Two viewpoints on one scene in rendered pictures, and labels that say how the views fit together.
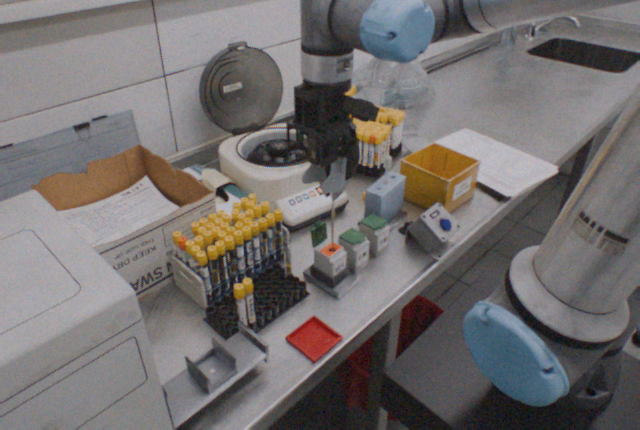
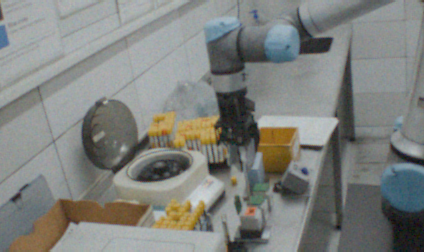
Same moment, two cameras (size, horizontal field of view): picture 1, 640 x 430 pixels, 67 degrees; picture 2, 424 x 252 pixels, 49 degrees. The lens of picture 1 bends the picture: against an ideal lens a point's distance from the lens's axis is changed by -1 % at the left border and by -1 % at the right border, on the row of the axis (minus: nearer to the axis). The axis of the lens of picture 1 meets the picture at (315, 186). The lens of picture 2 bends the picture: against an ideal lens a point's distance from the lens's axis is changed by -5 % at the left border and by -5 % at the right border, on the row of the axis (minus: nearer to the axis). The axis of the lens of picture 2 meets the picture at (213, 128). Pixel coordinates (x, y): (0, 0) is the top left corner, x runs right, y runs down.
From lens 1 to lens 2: 48 cm
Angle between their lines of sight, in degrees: 22
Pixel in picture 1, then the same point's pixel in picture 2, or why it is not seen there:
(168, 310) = not seen: outside the picture
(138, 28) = (33, 108)
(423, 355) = (351, 234)
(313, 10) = (223, 47)
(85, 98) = (12, 174)
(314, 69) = (228, 83)
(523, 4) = (337, 16)
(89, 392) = not seen: outside the picture
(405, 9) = (289, 32)
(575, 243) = (422, 112)
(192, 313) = not seen: outside the picture
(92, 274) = (189, 237)
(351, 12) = (255, 41)
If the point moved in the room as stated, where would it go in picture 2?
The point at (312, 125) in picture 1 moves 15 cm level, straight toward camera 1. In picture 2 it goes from (233, 120) to (271, 142)
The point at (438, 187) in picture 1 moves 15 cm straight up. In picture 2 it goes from (283, 152) to (278, 106)
